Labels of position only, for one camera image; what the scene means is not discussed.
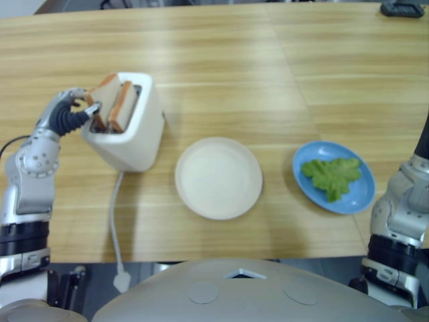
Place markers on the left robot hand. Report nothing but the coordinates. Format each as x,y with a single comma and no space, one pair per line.
62,117

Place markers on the bread slice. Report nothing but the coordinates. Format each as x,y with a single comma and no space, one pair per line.
124,109
106,95

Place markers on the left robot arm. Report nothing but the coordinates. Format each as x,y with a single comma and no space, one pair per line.
31,188

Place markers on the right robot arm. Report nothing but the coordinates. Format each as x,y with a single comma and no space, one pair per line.
402,208

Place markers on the cream toaster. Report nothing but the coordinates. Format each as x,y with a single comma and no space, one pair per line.
140,134

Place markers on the cream plate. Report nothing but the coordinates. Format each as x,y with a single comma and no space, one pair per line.
218,179

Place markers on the robot body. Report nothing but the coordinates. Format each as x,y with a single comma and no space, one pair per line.
254,298

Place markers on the green lettuce leaf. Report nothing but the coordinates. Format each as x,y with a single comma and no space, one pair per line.
335,176

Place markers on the blue plate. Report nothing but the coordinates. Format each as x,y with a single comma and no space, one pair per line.
363,191

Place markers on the black device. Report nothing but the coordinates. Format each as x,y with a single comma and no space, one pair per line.
400,8

